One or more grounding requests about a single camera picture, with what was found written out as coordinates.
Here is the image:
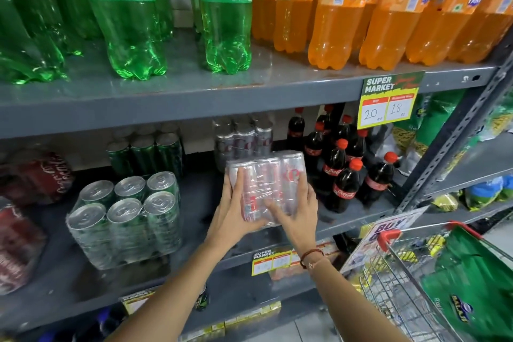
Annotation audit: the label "person's right hand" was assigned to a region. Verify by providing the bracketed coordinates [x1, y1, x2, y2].
[265, 171, 320, 259]

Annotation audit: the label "person's left hand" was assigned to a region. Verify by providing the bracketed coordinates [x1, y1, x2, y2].
[204, 169, 274, 252]

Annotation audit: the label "shrink-wrapped silver can pack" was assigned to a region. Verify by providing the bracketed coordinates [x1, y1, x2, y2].
[226, 150, 309, 228]
[212, 115, 275, 172]

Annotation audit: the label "person's left forearm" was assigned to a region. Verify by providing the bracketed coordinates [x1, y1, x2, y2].
[105, 239, 241, 342]

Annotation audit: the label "person's right forearm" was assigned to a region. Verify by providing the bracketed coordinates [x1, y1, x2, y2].
[304, 251, 410, 342]

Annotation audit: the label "small yellow price label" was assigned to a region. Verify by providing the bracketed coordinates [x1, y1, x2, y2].
[119, 289, 156, 315]
[251, 248, 302, 277]

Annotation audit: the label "pink packets under shelf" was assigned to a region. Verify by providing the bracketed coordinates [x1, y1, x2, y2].
[269, 240, 342, 281]

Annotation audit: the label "group of small cola bottles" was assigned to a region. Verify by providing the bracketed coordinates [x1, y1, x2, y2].
[286, 103, 402, 214]

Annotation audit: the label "row of yellow packets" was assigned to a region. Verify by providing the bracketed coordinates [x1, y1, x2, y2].
[180, 301, 282, 342]

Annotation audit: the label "white promotion sign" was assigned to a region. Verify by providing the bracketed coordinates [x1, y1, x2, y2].
[340, 206, 430, 274]

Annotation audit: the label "grey metal shelf rack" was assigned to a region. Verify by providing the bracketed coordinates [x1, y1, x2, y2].
[0, 28, 513, 342]

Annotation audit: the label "shrink-wrapped green can pack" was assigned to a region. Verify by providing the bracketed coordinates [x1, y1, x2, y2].
[106, 123, 185, 179]
[66, 171, 183, 271]

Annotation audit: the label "green and yellow price sign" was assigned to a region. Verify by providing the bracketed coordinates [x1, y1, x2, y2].
[356, 71, 426, 130]

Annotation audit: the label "yellow green snack bag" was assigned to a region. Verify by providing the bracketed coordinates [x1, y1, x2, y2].
[430, 193, 460, 213]

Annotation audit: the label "stack of green chip bags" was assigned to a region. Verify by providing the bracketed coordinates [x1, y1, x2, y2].
[392, 90, 513, 183]

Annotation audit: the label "blue snack bag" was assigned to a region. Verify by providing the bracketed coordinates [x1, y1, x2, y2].
[464, 176, 513, 211]

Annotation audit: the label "large green snack bag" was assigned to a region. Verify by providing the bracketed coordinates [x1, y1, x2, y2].
[420, 227, 513, 342]

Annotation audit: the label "row of orange soda bottles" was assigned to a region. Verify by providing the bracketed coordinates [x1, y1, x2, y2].
[251, 0, 513, 71]

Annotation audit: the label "shrink-wrapped red can pack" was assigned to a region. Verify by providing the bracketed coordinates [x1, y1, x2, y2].
[11, 149, 75, 205]
[0, 197, 47, 295]

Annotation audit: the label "row of green soda bottles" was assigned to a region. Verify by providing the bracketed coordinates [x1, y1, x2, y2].
[0, 0, 254, 84]

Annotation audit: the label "brown beaded bracelet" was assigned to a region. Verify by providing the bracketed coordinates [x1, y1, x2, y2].
[299, 248, 325, 269]

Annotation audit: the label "wire shopping basket red handles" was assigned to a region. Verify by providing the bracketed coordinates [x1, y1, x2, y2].
[358, 220, 513, 342]

